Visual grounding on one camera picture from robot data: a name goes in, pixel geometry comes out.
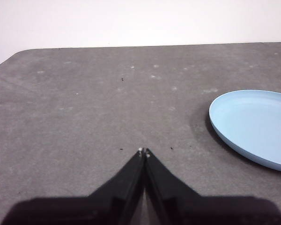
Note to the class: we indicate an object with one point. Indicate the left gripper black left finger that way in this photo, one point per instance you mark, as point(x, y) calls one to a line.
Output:
point(84, 211)

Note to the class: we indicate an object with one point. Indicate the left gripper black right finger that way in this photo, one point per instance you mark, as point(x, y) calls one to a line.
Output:
point(213, 211)

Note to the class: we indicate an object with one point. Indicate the light blue round plate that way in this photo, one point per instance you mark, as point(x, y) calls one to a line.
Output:
point(255, 126)

